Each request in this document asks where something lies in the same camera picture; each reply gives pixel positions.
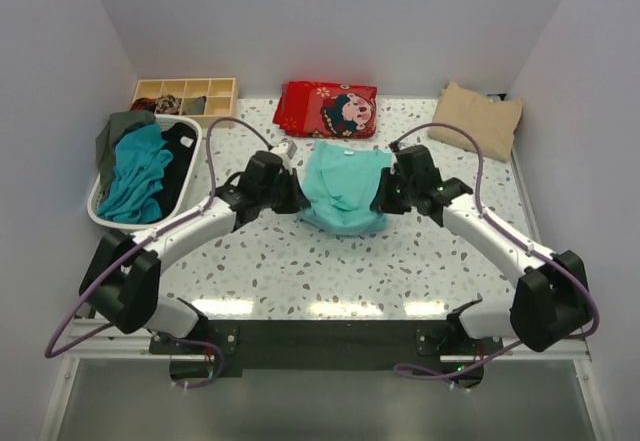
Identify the mint green t shirt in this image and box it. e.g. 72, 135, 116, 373
299, 141, 392, 236

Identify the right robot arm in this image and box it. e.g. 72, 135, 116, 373
371, 146, 596, 354

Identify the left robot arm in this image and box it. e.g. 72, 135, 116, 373
79, 142, 310, 353

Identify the red folded cartoon blanket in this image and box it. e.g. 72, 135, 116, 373
273, 81, 377, 139

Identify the black garment with label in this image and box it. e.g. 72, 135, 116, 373
153, 122, 198, 218

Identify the beige folded t shirt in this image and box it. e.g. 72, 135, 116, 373
432, 81, 524, 162

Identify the wooden compartment organizer box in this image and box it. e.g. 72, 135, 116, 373
130, 78, 238, 128

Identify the grey sock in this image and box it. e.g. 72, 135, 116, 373
183, 96, 207, 116

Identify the pink brown patterned sock roll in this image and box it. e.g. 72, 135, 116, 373
154, 94, 182, 115

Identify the teal t shirt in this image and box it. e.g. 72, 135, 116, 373
97, 123, 173, 224

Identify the red black patterned sock roll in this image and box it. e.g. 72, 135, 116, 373
130, 97, 157, 113

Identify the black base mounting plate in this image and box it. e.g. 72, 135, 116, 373
150, 320, 503, 388

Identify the dark grey t shirt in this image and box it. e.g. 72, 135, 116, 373
95, 110, 155, 196

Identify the white plastic laundry basket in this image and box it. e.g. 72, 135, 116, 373
87, 111, 203, 231

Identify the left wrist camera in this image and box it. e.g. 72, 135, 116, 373
270, 140, 297, 172

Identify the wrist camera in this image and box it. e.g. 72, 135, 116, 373
388, 141, 401, 153
270, 140, 297, 172

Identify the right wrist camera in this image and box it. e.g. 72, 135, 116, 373
388, 141, 401, 153

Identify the aluminium frame rail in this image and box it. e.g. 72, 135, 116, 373
39, 160, 616, 441

